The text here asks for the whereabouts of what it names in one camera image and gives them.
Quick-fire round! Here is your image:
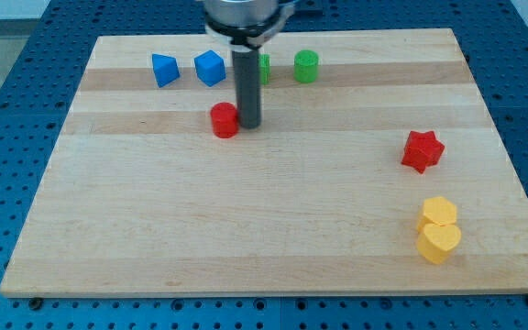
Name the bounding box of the yellow heart block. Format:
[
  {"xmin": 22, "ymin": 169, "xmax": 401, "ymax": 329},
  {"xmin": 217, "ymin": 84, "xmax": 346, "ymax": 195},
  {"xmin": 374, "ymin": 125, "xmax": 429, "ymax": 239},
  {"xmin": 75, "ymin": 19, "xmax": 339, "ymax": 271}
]
[{"xmin": 416, "ymin": 224, "xmax": 462, "ymax": 265}]

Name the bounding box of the yellow hexagon block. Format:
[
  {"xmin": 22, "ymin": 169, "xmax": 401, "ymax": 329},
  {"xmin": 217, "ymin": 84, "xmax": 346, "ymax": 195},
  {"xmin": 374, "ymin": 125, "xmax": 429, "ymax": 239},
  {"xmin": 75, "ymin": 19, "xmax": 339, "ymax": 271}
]
[{"xmin": 416, "ymin": 196, "xmax": 457, "ymax": 232}]

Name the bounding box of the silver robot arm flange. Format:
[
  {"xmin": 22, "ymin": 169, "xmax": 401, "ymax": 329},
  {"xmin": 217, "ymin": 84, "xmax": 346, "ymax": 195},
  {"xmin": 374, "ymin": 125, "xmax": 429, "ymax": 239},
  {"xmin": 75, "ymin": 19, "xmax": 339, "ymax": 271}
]
[{"xmin": 203, "ymin": 0, "xmax": 297, "ymax": 52}]

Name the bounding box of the red cylinder block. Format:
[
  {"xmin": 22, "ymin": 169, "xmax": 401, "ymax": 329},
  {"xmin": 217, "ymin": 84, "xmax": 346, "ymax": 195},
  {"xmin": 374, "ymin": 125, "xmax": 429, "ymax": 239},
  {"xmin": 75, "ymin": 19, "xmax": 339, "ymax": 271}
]
[{"xmin": 210, "ymin": 102, "xmax": 238, "ymax": 138}]

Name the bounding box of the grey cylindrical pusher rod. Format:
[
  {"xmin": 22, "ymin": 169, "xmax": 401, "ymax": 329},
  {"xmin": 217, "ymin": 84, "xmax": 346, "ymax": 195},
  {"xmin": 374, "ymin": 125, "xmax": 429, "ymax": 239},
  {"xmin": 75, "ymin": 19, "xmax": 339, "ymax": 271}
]
[{"xmin": 232, "ymin": 49, "xmax": 261, "ymax": 129}]

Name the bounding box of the green cylinder block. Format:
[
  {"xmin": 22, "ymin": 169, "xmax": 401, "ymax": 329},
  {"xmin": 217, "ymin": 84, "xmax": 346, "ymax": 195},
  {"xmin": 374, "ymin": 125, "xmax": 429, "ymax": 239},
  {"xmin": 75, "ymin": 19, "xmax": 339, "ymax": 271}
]
[{"xmin": 293, "ymin": 49, "xmax": 319, "ymax": 83}]

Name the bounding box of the blue cube block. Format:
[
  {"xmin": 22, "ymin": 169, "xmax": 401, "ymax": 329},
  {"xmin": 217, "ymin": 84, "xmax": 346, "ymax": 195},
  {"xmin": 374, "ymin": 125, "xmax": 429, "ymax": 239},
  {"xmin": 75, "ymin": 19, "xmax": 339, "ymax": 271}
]
[{"xmin": 193, "ymin": 50, "xmax": 226, "ymax": 87}]

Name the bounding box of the light wooden board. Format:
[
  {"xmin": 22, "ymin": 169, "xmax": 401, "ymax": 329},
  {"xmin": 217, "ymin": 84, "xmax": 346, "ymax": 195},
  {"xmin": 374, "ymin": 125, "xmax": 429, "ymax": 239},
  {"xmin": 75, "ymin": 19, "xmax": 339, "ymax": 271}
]
[{"xmin": 0, "ymin": 28, "xmax": 528, "ymax": 298}]

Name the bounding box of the red star block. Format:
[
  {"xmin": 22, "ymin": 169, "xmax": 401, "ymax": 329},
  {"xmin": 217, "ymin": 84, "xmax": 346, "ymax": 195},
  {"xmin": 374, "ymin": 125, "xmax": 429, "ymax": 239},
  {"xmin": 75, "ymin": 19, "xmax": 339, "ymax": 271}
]
[{"xmin": 401, "ymin": 131, "xmax": 446, "ymax": 174}]

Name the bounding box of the green star block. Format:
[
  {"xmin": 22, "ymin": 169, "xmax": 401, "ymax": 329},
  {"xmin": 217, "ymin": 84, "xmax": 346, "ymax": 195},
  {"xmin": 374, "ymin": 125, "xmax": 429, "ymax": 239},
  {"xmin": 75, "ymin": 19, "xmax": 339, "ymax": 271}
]
[{"xmin": 258, "ymin": 54, "xmax": 270, "ymax": 85}]

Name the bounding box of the blue triangular prism block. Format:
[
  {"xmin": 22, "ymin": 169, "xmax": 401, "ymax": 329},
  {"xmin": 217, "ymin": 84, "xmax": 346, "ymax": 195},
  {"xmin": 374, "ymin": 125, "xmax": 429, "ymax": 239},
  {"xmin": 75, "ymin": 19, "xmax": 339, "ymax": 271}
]
[{"xmin": 151, "ymin": 53, "xmax": 181, "ymax": 88}]

